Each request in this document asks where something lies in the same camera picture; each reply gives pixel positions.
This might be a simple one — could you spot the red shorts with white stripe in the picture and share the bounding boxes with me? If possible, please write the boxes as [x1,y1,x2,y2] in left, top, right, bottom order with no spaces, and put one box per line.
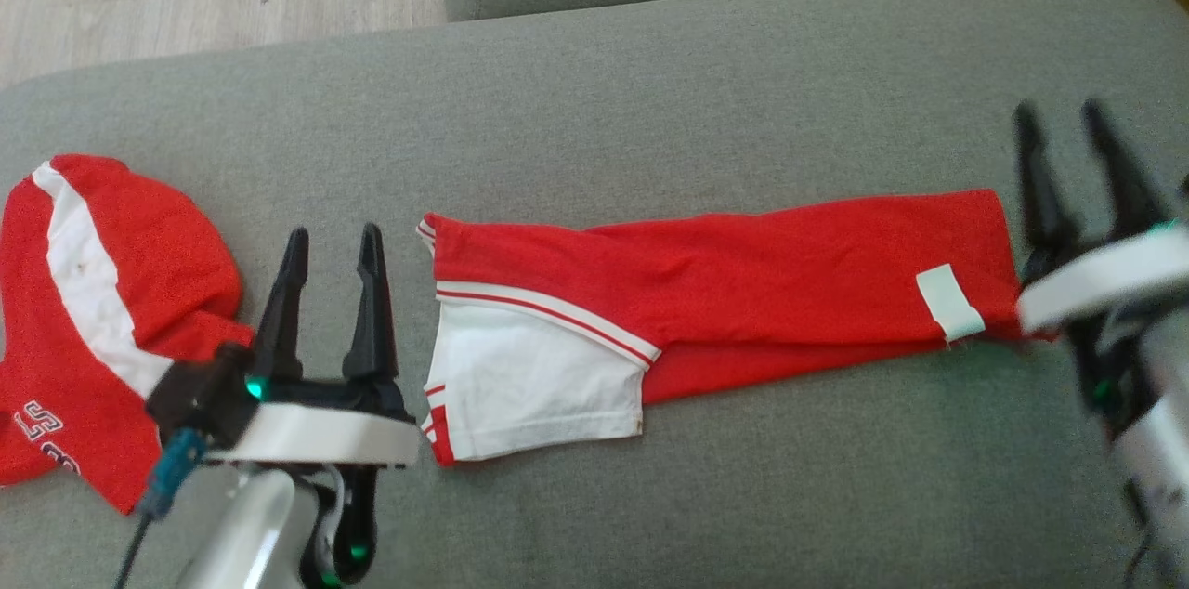
[0,153,256,516]

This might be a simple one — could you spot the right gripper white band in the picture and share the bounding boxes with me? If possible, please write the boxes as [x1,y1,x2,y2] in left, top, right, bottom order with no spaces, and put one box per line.
[1011,98,1189,441]

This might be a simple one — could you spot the right black cable blue plug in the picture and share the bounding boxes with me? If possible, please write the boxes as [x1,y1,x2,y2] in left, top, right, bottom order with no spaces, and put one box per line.
[1119,478,1176,589]

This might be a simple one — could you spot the red jersey with white sleeves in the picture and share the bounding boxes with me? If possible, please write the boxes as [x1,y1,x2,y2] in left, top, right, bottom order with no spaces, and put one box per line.
[415,188,1055,467]

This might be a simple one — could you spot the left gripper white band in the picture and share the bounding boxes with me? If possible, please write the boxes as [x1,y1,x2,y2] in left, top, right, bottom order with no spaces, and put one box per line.
[204,223,421,588]

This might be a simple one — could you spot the left black cable teal plug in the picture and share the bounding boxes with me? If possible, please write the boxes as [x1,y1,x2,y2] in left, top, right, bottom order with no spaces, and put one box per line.
[111,426,207,589]

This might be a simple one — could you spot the large grey sofa ottoman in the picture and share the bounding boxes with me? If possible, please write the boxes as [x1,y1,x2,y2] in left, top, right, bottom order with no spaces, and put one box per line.
[0,0,1189,589]

